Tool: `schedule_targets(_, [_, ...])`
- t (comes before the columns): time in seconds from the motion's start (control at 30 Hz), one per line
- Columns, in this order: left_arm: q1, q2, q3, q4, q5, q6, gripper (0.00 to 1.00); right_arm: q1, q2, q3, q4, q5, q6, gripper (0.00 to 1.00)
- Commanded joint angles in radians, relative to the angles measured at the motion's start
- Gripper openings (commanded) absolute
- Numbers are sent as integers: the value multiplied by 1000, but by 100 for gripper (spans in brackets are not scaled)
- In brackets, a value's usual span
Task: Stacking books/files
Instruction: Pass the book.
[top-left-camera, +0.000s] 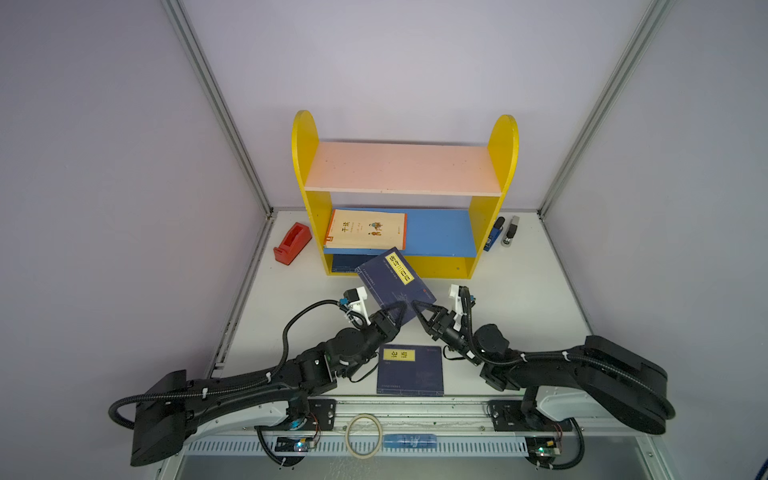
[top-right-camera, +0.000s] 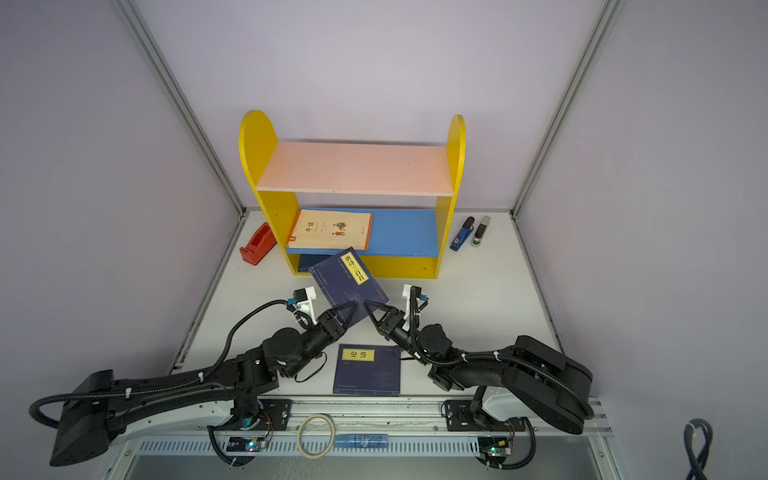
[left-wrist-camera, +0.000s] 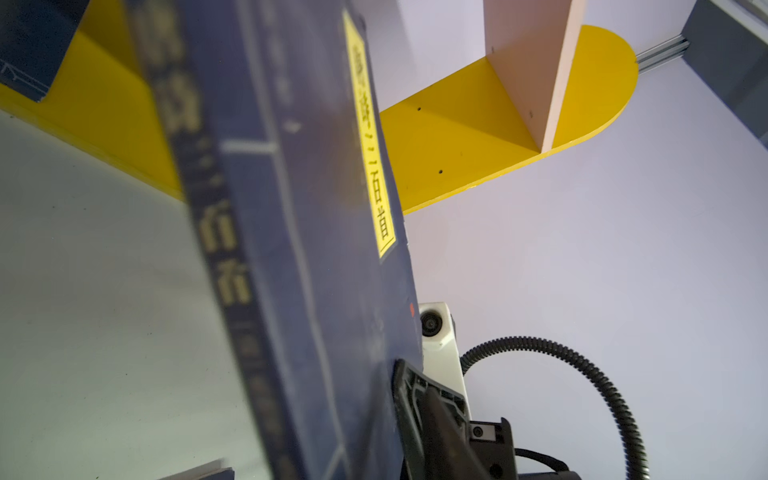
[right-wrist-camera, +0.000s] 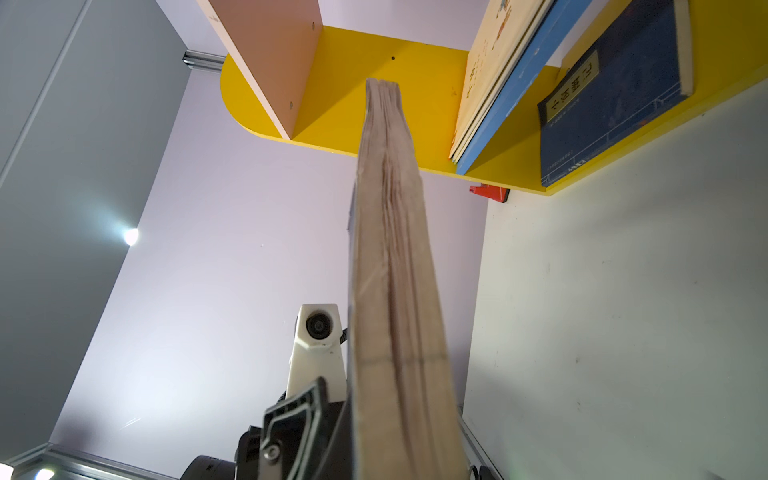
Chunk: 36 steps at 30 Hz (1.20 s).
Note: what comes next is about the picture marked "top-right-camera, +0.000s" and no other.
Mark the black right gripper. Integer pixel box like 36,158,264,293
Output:
365,301,433,366

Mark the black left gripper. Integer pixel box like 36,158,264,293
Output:
284,296,356,377

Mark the small dark blue poetry book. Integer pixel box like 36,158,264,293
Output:
309,248,389,327

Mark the large dark blue book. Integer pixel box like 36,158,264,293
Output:
333,344,401,397

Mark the red-edged beige reading book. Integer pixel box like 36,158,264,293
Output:
286,209,373,250

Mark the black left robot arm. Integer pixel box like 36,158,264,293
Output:
29,302,358,467

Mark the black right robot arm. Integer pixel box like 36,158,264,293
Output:
364,300,594,435

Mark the yellow blue pink bookshelf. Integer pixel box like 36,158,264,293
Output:
238,110,467,279

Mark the blue stapler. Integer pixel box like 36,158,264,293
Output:
450,216,475,251

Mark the red tape dispenser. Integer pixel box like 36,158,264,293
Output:
239,222,277,265

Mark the grey black stapler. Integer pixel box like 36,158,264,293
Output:
471,215,491,247

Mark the masking tape roll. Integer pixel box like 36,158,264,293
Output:
295,413,337,460

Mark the blue label strip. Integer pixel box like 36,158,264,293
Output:
334,434,389,450

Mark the black corrugated right cable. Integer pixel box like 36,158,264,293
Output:
407,287,595,421

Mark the black corrugated cable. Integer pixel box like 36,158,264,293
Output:
28,298,289,430
407,287,595,421

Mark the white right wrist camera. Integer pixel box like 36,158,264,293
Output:
402,284,429,319

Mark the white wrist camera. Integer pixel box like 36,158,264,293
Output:
287,287,317,321
402,284,429,319

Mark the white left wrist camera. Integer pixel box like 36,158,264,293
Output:
287,287,317,321

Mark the black corrugated left cable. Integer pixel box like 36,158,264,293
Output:
28,298,289,430

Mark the blue cable loop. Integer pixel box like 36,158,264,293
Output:
683,418,715,480

